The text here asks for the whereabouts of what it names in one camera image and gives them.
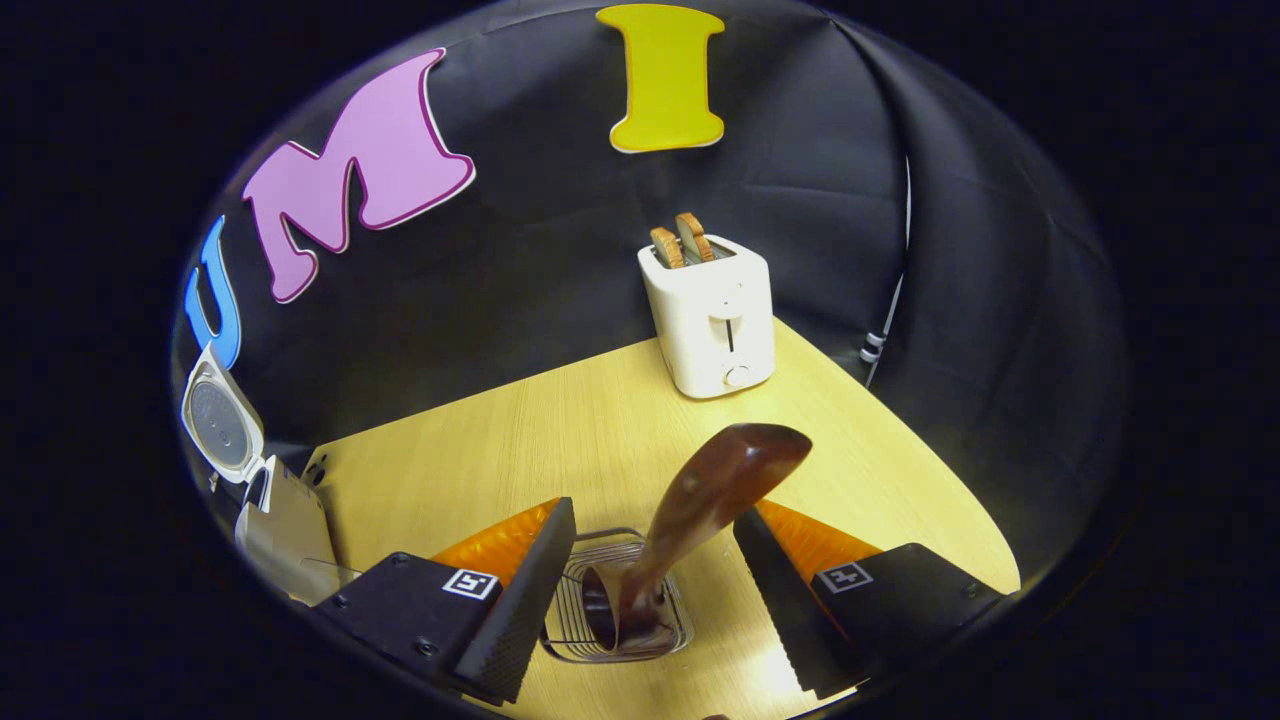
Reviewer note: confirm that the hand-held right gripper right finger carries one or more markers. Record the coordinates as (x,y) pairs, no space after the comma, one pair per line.
(775,600)

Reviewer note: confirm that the brown wooden spoon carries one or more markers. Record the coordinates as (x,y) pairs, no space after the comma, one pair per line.
(710,490)

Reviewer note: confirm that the white rice cooker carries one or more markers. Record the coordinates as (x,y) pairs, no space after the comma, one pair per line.
(290,530)

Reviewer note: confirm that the white toaster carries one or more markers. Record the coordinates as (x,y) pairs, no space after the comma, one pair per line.
(705,330)

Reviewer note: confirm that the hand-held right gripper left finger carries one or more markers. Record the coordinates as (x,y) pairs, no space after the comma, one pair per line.
(525,610)

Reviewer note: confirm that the brown toast slice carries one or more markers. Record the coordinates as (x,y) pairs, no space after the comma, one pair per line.
(667,248)
(695,238)

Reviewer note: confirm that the black backdrop cloth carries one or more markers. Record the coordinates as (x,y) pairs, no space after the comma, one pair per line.
(560,260)

